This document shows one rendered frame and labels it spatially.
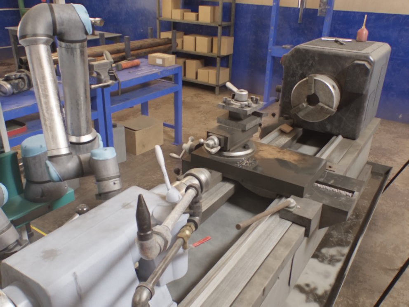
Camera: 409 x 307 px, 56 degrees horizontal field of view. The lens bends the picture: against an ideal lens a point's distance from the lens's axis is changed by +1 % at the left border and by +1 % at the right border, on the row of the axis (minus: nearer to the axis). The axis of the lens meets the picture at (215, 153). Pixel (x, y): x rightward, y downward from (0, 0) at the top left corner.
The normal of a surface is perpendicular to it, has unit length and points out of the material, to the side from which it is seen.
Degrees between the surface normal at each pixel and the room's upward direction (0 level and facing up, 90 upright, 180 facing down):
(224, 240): 11
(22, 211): 0
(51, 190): 70
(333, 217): 90
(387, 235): 0
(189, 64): 90
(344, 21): 90
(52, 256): 0
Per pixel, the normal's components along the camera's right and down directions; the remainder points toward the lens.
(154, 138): 0.81, 0.27
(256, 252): 0.04, -0.91
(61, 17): 0.51, 0.12
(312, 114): -0.52, 0.33
